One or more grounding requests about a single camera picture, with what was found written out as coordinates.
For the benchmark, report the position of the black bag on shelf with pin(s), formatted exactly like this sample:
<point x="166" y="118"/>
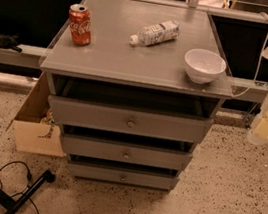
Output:
<point x="9" y="42"/>

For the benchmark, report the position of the grey middle drawer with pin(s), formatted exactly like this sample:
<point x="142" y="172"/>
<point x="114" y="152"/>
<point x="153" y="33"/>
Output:
<point x="124" y="152"/>

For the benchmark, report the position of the cardboard box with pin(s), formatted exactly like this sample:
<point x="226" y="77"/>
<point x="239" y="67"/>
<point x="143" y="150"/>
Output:
<point x="34" y="129"/>

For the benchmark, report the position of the grey drawer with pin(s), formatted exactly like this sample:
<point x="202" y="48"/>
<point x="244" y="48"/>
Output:
<point x="108" y="117"/>
<point x="124" y="152"/>
<point x="123" y="176"/>

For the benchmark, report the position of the grey top drawer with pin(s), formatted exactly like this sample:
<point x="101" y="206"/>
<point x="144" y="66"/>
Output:
<point x="108" y="117"/>

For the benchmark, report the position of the grey bottom drawer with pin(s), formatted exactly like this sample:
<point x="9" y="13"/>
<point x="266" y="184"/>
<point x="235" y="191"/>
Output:
<point x="123" y="176"/>

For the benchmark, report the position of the white bowl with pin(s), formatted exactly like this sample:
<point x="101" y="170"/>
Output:
<point x="203" y="66"/>

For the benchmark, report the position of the grey drawer cabinet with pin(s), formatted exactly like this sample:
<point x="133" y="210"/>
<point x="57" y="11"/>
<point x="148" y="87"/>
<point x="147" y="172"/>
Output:
<point x="112" y="71"/>

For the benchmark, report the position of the clear plastic water bottle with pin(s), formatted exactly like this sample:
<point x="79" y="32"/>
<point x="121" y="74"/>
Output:
<point x="156" y="33"/>

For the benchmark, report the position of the red coca-cola can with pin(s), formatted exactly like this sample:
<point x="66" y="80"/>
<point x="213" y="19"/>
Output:
<point x="79" y="17"/>

